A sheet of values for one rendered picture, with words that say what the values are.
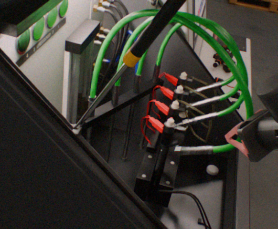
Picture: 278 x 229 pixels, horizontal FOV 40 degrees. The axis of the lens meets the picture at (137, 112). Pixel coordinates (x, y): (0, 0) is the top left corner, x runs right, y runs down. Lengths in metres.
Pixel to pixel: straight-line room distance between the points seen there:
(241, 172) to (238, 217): 0.17
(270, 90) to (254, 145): 0.13
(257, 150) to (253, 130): 0.04
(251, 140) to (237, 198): 0.42
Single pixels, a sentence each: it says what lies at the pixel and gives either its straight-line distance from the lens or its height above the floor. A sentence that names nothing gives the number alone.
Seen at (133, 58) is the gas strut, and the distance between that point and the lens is 0.49.
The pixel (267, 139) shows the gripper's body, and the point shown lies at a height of 1.32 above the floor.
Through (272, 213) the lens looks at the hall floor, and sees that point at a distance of 2.49.
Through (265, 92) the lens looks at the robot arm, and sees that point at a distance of 0.60.
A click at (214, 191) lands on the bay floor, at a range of 1.25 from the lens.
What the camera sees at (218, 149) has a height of 1.20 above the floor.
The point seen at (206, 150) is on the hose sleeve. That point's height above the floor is 1.19.
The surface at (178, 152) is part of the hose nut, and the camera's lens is 0.85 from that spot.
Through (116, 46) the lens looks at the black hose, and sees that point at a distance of 1.09.
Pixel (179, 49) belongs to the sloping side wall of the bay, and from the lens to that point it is 1.18.
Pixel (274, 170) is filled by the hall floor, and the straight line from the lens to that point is 2.79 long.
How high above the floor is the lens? 1.70
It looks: 36 degrees down
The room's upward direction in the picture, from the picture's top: 10 degrees clockwise
